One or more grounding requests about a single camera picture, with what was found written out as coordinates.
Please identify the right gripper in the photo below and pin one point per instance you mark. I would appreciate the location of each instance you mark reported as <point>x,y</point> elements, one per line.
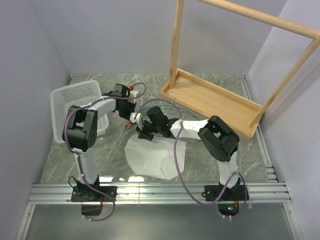
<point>144,135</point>

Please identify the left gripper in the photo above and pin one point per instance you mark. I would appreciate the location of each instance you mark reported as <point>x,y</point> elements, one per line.
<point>133,107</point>

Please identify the pink clothespin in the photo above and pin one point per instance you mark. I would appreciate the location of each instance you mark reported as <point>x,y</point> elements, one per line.
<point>128,125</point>

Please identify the white underwear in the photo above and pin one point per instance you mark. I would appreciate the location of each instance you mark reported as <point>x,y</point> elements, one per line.
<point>151,158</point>

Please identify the blue wire hanger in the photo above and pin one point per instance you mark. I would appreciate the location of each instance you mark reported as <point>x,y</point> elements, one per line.
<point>167,103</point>

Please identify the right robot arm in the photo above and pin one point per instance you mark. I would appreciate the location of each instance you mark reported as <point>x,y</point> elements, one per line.
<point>219,139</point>

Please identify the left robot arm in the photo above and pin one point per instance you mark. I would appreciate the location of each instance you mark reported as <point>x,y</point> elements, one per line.
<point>81,131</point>

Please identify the wooden rack with tray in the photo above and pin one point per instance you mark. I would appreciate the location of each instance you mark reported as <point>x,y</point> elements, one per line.
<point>224,55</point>

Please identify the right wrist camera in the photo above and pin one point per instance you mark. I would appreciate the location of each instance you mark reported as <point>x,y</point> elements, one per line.
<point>136,118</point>

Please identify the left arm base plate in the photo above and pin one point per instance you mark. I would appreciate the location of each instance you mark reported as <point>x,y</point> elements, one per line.
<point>80,195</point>

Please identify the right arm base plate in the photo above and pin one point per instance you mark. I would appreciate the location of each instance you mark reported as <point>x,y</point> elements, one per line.
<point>211,192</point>

